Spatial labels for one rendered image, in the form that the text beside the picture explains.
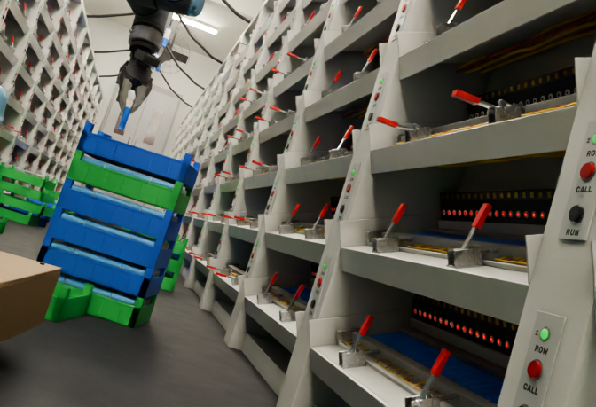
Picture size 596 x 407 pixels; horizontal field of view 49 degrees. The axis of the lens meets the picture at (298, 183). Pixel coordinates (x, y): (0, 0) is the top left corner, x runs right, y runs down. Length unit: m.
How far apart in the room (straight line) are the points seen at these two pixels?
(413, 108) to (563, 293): 0.73
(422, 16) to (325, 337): 0.66
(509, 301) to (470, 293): 0.08
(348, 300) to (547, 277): 0.64
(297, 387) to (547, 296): 0.69
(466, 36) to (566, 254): 0.51
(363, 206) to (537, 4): 0.53
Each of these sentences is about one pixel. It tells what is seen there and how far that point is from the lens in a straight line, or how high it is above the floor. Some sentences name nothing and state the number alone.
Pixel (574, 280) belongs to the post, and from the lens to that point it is 0.66.
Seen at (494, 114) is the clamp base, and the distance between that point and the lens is 0.92.
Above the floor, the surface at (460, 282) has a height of 0.33.
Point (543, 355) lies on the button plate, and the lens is 0.67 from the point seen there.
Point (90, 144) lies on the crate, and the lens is 1.85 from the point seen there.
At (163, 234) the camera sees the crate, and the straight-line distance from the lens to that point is 1.78.
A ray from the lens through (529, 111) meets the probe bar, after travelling 0.92.
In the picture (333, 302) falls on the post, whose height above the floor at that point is 0.24.
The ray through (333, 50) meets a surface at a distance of 1.95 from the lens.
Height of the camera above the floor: 0.30
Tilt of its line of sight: 6 degrees up
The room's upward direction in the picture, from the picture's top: 18 degrees clockwise
